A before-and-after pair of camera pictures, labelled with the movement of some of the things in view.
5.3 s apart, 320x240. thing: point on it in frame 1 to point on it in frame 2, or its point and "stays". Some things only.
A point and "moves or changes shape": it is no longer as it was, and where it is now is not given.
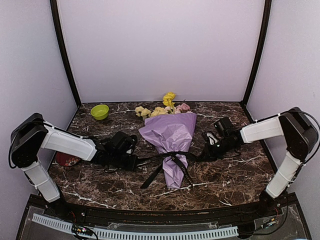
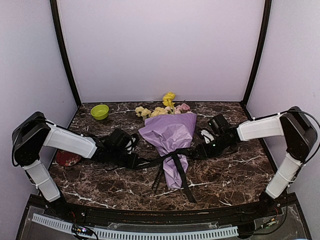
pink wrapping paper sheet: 172,133 stays
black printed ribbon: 172,155 moves or changes shape
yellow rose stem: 168,100 stays
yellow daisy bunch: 141,111 stays
